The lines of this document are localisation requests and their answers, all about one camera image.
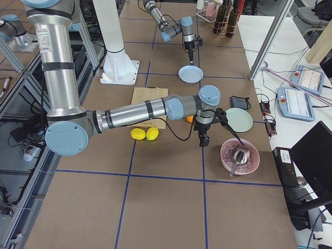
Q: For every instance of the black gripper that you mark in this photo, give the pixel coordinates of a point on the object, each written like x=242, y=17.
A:
x=199, y=128
x=190, y=47

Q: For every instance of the light blue plate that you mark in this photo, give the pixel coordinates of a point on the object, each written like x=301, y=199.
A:
x=190, y=74

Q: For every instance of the orange fruit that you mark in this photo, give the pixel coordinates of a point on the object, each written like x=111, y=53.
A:
x=190, y=119

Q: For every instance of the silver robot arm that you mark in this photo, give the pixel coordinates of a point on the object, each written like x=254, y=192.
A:
x=70, y=125
x=170, y=28

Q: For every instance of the mint green plate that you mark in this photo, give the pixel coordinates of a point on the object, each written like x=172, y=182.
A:
x=239, y=119

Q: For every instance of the pink bowl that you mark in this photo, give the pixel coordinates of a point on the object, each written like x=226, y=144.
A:
x=228, y=162

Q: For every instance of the metal scoop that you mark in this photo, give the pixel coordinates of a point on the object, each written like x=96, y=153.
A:
x=240, y=156

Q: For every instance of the folded grey cloth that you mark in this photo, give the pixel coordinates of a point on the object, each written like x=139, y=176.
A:
x=240, y=102

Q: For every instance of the black desktop computer box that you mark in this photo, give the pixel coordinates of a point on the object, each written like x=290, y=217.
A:
x=286, y=170

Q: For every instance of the white plastic cup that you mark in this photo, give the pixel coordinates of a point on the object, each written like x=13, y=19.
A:
x=200, y=5

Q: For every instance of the pink plastic cup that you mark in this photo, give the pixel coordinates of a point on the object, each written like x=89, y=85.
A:
x=210, y=8

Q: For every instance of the dark green wine bottle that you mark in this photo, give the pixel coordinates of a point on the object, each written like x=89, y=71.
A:
x=232, y=20

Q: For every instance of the wooden cutting board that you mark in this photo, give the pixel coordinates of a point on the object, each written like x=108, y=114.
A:
x=149, y=93

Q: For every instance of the near teach pendant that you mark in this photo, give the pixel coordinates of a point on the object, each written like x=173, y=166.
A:
x=295, y=104

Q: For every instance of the teach pendant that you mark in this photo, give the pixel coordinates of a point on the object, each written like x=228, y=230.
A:
x=309, y=78
x=295, y=104

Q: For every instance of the black computer monitor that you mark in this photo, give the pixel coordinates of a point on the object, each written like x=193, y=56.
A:
x=312, y=156

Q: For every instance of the upper yellow lemon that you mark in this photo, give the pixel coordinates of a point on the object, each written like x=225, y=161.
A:
x=152, y=133

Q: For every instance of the yellow lemon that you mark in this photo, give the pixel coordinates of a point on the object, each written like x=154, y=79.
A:
x=152, y=133
x=138, y=134

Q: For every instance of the lower yellow lemon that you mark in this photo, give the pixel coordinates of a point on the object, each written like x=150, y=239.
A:
x=138, y=134

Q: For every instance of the far teach pendant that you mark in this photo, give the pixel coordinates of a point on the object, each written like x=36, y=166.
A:
x=309, y=78

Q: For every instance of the copper wire bottle rack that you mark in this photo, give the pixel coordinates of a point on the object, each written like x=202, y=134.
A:
x=225, y=22

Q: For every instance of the white camera pole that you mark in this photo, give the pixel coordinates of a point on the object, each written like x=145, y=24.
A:
x=118, y=68

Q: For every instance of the aluminium frame post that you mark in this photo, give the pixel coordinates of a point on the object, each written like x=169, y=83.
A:
x=274, y=29

